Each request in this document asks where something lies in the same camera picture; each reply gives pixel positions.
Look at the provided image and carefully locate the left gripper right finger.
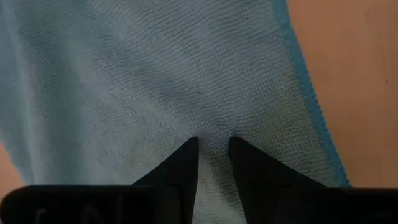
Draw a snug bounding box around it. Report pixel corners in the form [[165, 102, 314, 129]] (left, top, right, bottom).
[[229, 136, 330, 224]]

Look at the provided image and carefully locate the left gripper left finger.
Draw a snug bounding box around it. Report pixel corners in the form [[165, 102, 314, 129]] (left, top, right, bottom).
[[132, 136, 199, 224]]

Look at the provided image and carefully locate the blue microfiber towel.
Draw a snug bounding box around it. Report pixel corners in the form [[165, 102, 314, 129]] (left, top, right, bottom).
[[0, 0, 352, 224]]

